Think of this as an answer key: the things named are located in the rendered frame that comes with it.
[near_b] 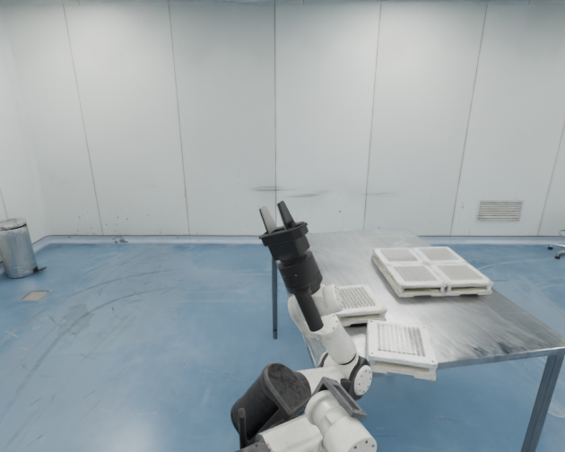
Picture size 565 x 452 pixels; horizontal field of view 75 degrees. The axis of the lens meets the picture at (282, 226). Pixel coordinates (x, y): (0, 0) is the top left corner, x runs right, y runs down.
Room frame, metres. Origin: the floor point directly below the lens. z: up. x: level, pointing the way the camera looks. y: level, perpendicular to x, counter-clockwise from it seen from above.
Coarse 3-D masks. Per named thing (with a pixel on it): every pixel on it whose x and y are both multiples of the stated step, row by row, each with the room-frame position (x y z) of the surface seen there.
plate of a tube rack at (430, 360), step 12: (372, 324) 1.32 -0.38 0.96; (396, 324) 1.32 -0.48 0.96; (408, 324) 1.32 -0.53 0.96; (372, 336) 1.24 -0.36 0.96; (408, 336) 1.24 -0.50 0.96; (372, 348) 1.17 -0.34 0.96; (396, 348) 1.17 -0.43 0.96; (420, 348) 1.17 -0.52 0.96; (432, 348) 1.17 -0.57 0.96; (372, 360) 1.12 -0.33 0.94; (384, 360) 1.11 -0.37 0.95; (396, 360) 1.10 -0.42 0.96; (408, 360) 1.10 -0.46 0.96; (420, 360) 1.10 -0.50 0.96; (432, 360) 1.10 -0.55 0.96
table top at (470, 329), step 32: (320, 256) 2.18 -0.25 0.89; (352, 256) 2.18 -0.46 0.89; (384, 288) 1.76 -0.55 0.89; (416, 320) 1.46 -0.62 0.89; (448, 320) 1.46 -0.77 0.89; (480, 320) 1.46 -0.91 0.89; (512, 320) 1.46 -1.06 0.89; (320, 352) 1.23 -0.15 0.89; (448, 352) 1.23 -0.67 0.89; (480, 352) 1.23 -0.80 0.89; (512, 352) 1.23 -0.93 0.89; (544, 352) 1.25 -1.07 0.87
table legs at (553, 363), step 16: (272, 256) 2.52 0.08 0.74; (272, 272) 2.52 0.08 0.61; (272, 288) 2.53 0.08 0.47; (272, 304) 2.54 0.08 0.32; (272, 320) 2.55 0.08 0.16; (544, 368) 1.32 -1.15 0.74; (560, 368) 1.29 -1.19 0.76; (544, 384) 1.30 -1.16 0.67; (544, 400) 1.29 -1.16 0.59; (544, 416) 1.29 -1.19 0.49; (528, 432) 1.31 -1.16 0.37; (528, 448) 1.29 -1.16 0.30
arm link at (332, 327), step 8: (288, 304) 0.76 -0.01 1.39; (296, 312) 0.74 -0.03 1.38; (296, 320) 0.74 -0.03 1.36; (328, 320) 0.79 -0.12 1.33; (336, 320) 0.78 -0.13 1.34; (304, 328) 0.75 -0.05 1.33; (328, 328) 0.77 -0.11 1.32; (336, 328) 0.77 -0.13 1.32; (312, 336) 0.76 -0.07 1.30; (320, 336) 0.76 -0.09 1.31; (328, 336) 0.76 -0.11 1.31
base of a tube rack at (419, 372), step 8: (376, 368) 1.12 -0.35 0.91; (384, 368) 1.11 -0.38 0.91; (392, 368) 1.11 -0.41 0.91; (400, 368) 1.11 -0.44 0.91; (408, 368) 1.11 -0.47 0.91; (416, 368) 1.11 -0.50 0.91; (424, 368) 1.11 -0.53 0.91; (416, 376) 1.09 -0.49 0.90; (424, 376) 1.08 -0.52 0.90; (432, 376) 1.08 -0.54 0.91
